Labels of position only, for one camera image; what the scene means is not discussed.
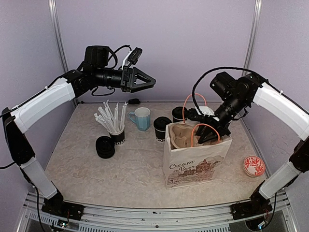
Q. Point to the left aluminium post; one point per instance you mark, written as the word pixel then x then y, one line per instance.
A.
pixel 57 33

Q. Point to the aluminium post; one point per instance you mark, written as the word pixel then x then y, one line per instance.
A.
pixel 253 33
pixel 57 33

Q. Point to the right aluminium post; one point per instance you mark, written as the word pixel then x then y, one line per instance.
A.
pixel 253 33

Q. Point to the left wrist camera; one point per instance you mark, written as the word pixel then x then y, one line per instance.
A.
pixel 132 57

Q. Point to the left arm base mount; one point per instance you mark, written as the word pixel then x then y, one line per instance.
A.
pixel 58 207

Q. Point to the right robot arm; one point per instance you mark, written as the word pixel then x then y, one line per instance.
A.
pixel 237 95

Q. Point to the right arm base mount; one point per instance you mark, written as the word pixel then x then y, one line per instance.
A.
pixel 256 205

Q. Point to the red patterned white bowl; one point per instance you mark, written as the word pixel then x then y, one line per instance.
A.
pixel 254 166

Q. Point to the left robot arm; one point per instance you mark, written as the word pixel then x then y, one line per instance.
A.
pixel 93 72

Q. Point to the black paper coffee cup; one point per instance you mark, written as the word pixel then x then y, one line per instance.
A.
pixel 176 119

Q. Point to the bundle of white wrapped straws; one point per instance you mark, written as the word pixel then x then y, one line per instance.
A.
pixel 113 120

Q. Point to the white paper bag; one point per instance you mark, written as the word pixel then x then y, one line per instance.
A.
pixel 194 165

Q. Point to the brown cardboard cup carrier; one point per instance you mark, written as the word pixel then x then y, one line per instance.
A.
pixel 180 136

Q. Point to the black cup holding straws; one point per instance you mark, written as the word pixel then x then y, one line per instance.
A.
pixel 118 137

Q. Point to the black plastic cup lid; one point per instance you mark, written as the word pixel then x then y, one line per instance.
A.
pixel 180 112

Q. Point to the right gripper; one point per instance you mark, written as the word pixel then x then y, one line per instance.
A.
pixel 208 130

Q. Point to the stack of black lids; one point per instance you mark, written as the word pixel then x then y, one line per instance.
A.
pixel 105 147

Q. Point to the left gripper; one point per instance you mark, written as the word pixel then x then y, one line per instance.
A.
pixel 128 79

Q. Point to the stray black lid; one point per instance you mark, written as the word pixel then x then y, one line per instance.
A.
pixel 134 101

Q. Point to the light blue ceramic mug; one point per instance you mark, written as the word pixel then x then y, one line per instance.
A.
pixel 141 118

